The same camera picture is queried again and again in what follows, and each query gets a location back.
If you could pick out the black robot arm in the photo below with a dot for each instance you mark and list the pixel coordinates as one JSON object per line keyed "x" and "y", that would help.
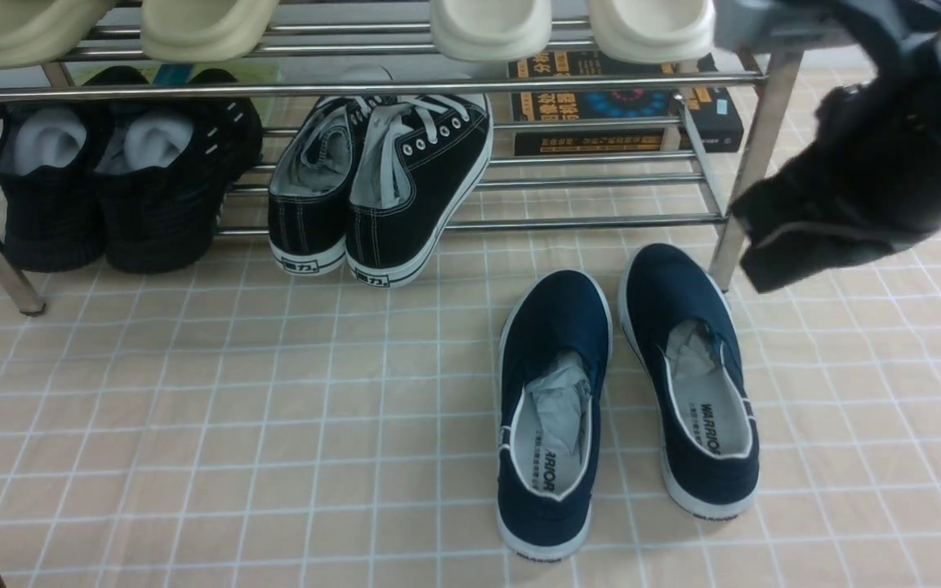
{"x": 869, "y": 185}

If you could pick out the steel shoe rack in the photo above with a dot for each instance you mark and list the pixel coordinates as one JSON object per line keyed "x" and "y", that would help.
{"x": 93, "y": 70}

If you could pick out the navy slip-on shoe left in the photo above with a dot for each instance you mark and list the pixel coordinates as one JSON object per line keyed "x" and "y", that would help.
{"x": 554, "y": 353}

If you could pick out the navy slip-on shoe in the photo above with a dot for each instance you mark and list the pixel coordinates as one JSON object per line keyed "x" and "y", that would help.
{"x": 554, "y": 353}
{"x": 677, "y": 322}

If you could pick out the black lace-up sneaker right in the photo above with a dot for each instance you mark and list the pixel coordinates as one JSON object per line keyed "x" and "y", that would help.
{"x": 421, "y": 158}

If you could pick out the black lace-up sneaker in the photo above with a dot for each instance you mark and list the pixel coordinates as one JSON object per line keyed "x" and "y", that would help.
{"x": 421, "y": 158}
{"x": 309, "y": 192}

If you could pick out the black lace-up sneaker left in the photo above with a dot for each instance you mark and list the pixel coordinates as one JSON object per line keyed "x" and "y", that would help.
{"x": 309, "y": 192}

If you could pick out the navy slip-on shoe right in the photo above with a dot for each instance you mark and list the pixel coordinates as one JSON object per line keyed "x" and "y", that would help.
{"x": 677, "y": 322}

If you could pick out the black printed box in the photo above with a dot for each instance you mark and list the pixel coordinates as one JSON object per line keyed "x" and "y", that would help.
{"x": 715, "y": 115}

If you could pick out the cream slipper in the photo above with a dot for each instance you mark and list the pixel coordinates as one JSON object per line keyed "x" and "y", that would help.
{"x": 653, "y": 32}
{"x": 490, "y": 31}
{"x": 203, "y": 32}
{"x": 36, "y": 32}

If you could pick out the cream slipper far right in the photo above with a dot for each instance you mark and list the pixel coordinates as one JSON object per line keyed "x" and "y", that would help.
{"x": 653, "y": 32}

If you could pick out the black mesh shoe right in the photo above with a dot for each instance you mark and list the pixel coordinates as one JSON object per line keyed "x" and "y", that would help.
{"x": 163, "y": 177}

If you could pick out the black mesh shoe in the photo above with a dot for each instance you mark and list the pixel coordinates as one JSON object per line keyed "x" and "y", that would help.
{"x": 163, "y": 177}
{"x": 53, "y": 175}

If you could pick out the black mesh shoe left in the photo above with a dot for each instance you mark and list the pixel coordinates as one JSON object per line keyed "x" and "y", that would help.
{"x": 53, "y": 175}

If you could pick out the cream slipper far left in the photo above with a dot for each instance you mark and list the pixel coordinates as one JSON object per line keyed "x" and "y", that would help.
{"x": 36, "y": 32}

